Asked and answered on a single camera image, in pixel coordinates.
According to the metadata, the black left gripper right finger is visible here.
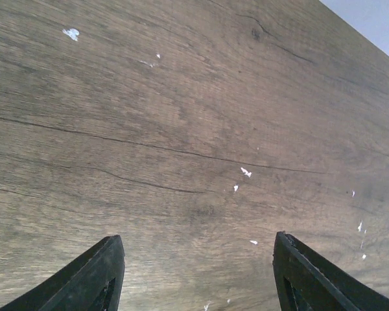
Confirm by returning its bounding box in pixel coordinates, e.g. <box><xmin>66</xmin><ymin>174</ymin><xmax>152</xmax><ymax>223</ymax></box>
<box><xmin>273</xmin><ymin>231</ymin><xmax>389</xmax><ymax>311</ymax></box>

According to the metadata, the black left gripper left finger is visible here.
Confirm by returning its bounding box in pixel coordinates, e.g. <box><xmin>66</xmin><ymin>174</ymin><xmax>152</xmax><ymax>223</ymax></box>
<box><xmin>0</xmin><ymin>235</ymin><xmax>125</xmax><ymax>310</ymax></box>

